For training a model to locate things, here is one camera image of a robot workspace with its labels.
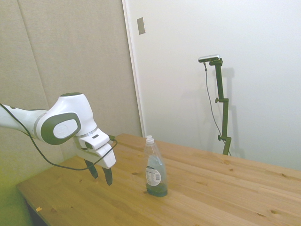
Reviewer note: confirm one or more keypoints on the dark green camera stand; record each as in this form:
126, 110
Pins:
223, 106

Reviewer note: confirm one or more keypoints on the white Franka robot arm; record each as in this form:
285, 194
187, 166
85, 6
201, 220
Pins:
68, 110

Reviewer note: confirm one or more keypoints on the silver exterior camera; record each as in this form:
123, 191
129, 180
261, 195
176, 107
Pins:
209, 58

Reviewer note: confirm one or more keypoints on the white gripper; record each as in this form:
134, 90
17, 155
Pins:
107, 158

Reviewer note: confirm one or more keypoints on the clear dish soap bottle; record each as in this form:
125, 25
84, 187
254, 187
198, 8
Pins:
155, 169

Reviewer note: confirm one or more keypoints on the white door frame strip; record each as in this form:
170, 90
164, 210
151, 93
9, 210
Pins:
134, 68

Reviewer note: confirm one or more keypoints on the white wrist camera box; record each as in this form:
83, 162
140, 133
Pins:
94, 140

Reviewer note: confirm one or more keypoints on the grey wall plate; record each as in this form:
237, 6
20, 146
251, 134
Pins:
141, 25

